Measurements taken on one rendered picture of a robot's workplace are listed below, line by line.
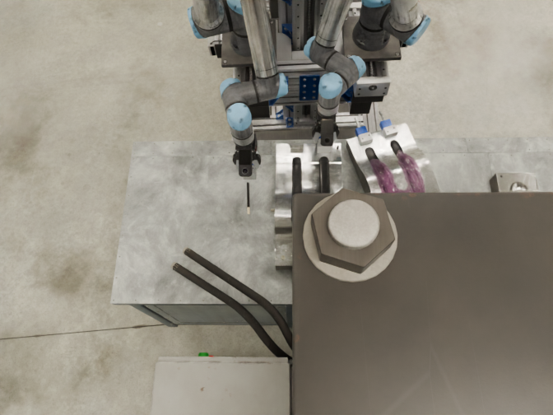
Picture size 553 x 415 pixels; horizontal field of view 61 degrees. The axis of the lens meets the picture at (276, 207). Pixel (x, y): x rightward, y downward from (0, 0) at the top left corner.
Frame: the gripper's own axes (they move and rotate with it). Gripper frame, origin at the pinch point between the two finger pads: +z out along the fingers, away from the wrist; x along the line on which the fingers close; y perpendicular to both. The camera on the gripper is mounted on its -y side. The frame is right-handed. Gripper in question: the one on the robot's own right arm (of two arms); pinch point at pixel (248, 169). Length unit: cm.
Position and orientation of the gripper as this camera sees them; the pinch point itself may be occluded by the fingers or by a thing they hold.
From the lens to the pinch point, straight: 180.4
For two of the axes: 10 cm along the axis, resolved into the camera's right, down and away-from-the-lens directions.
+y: 0.1, -9.3, 3.7
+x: -10.0, 0.0, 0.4
